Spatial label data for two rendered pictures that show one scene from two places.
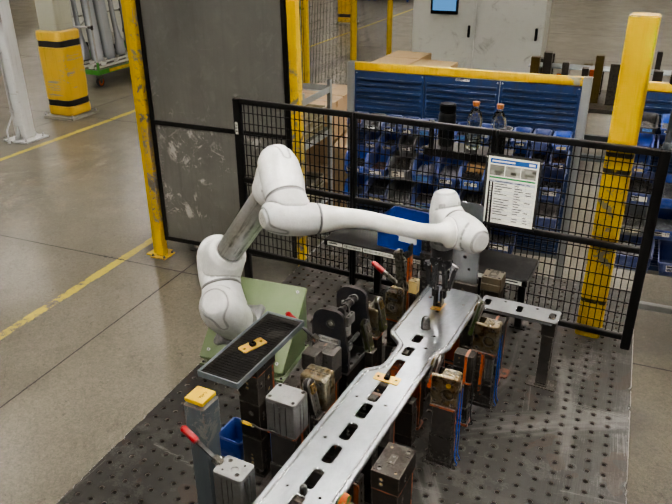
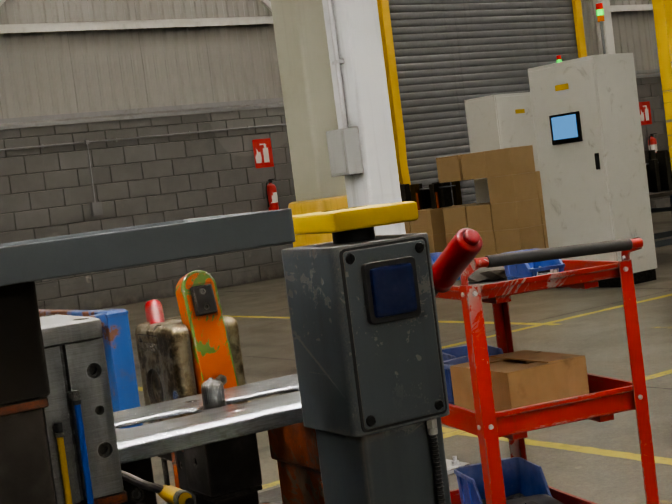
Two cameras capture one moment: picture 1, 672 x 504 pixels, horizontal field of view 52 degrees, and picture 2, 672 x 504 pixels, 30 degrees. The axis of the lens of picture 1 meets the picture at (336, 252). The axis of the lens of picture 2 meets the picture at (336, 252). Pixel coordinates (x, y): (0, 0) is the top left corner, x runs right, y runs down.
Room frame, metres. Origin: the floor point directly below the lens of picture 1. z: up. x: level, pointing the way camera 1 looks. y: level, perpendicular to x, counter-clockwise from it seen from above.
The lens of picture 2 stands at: (2.13, 0.77, 1.17)
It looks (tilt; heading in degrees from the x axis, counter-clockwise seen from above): 3 degrees down; 213
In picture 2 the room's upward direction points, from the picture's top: 7 degrees counter-clockwise
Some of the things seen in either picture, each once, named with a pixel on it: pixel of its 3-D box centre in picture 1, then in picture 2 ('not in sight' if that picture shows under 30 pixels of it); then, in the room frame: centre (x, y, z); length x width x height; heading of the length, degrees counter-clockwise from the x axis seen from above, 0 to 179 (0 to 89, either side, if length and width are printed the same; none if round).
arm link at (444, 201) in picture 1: (446, 212); not in sight; (2.17, -0.38, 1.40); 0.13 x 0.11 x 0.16; 21
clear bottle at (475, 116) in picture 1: (474, 125); not in sight; (2.79, -0.58, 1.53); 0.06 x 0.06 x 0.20
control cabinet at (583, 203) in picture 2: not in sight; (588, 148); (-8.53, -3.29, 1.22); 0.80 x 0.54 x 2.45; 68
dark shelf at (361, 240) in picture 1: (427, 251); not in sight; (2.65, -0.39, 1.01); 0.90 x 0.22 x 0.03; 63
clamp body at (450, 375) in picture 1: (443, 417); not in sight; (1.74, -0.34, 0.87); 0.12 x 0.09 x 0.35; 63
